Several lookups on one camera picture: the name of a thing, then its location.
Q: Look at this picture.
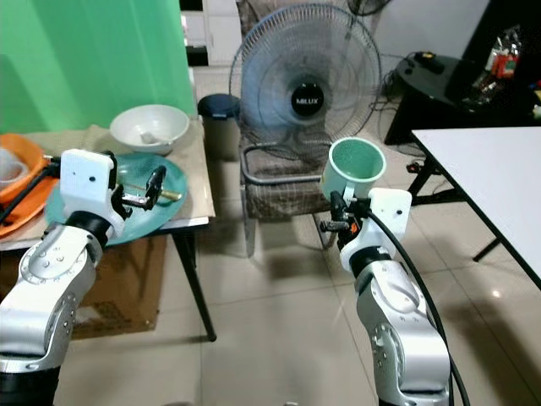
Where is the gold metal utensil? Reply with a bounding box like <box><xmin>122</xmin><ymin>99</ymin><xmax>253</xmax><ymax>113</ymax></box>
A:
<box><xmin>135</xmin><ymin>191</ymin><xmax>184</xmax><ymax>204</ymax></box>

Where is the green plastic cup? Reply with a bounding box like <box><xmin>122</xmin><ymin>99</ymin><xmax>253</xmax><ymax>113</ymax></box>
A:
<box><xmin>320</xmin><ymin>137</ymin><xmax>388</xmax><ymax>206</ymax></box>

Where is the teal round plate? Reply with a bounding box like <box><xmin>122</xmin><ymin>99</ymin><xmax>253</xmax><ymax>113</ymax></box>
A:
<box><xmin>44</xmin><ymin>152</ymin><xmax>188</xmax><ymax>248</ymax></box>

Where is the beige tablecloth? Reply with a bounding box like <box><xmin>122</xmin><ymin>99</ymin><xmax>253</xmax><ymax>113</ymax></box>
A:
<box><xmin>0</xmin><ymin>123</ymin><xmax>211</xmax><ymax>253</ymax></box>

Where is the white bowl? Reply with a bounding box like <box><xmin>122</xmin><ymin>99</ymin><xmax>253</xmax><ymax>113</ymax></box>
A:
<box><xmin>109</xmin><ymin>105</ymin><xmax>191</xmax><ymax>156</ymax></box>

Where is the brown fabric metal chair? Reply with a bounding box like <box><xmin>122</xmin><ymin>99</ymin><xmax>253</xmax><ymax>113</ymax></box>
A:
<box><xmin>235</xmin><ymin>0</ymin><xmax>390</xmax><ymax>260</ymax></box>

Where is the dark blue bin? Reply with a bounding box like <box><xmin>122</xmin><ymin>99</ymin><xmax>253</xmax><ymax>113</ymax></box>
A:
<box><xmin>197</xmin><ymin>93</ymin><xmax>242</xmax><ymax>162</ymax></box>

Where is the brown cardboard box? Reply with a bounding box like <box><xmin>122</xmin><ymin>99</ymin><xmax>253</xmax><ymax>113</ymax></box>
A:
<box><xmin>66</xmin><ymin>235</ymin><xmax>170</xmax><ymax>341</ymax></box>

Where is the orange plastic bowl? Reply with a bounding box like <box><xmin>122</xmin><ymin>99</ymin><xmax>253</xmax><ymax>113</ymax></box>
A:
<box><xmin>0</xmin><ymin>133</ymin><xmax>48</xmax><ymax>197</ymax></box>

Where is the orange flat plate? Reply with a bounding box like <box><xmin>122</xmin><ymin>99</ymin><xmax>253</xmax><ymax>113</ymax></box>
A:
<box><xmin>0</xmin><ymin>165</ymin><xmax>63</xmax><ymax>239</ymax></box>

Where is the white grey mug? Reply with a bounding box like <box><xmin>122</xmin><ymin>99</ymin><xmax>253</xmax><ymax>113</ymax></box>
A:
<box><xmin>0</xmin><ymin>150</ymin><xmax>29</xmax><ymax>189</ymax></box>

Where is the grey electric fan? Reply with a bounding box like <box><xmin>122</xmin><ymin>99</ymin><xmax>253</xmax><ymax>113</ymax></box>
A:
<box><xmin>229</xmin><ymin>3</ymin><xmax>382</xmax><ymax>155</ymax></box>

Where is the green backdrop cloth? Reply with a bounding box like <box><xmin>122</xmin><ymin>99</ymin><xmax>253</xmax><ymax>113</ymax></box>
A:
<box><xmin>0</xmin><ymin>0</ymin><xmax>198</xmax><ymax>136</ymax></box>

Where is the black desk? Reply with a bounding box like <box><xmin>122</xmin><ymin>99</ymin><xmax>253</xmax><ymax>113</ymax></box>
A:
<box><xmin>383</xmin><ymin>51</ymin><xmax>541</xmax><ymax>146</ymax></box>

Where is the white table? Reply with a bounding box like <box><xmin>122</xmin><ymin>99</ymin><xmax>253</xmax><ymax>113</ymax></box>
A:
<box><xmin>409</xmin><ymin>127</ymin><xmax>541</xmax><ymax>293</ymax></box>

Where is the black remote control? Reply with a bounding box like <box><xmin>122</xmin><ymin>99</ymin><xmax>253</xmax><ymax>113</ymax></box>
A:
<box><xmin>413</xmin><ymin>52</ymin><xmax>448</xmax><ymax>74</ymax></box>

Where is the red labelled bottles pack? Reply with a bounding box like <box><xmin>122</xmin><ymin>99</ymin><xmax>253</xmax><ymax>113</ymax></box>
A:
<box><xmin>478</xmin><ymin>24</ymin><xmax>525</xmax><ymax>92</ymax></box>

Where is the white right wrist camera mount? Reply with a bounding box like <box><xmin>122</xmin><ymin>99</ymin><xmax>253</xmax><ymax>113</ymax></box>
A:
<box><xmin>341</xmin><ymin>188</ymin><xmax>413</xmax><ymax>273</ymax></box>

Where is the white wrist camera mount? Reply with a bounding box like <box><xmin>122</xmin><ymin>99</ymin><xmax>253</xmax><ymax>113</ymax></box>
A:
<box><xmin>60</xmin><ymin>149</ymin><xmax>118</xmax><ymax>221</ymax></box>
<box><xmin>341</xmin><ymin>188</ymin><xmax>413</xmax><ymax>273</ymax></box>

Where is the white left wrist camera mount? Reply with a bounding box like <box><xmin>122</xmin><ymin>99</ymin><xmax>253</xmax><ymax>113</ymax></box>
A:
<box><xmin>60</xmin><ymin>149</ymin><xmax>118</xmax><ymax>221</ymax></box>

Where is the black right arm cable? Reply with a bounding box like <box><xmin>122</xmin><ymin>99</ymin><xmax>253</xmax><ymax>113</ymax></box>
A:
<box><xmin>366</xmin><ymin>210</ymin><xmax>472</xmax><ymax>406</ymax></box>

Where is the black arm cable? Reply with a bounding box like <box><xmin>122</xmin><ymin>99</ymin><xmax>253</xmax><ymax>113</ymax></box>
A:
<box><xmin>366</xmin><ymin>210</ymin><xmax>472</xmax><ymax>406</ymax></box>
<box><xmin>0</xmin><ymin>162</ymin><xmax>63</xmax><ymax>228</ymax></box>

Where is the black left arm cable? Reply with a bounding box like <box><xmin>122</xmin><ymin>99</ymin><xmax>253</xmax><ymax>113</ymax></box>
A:
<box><xmin>0</xmin><ymin>162</ymin><xmax>63</xmax><ymax>228</ymax></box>

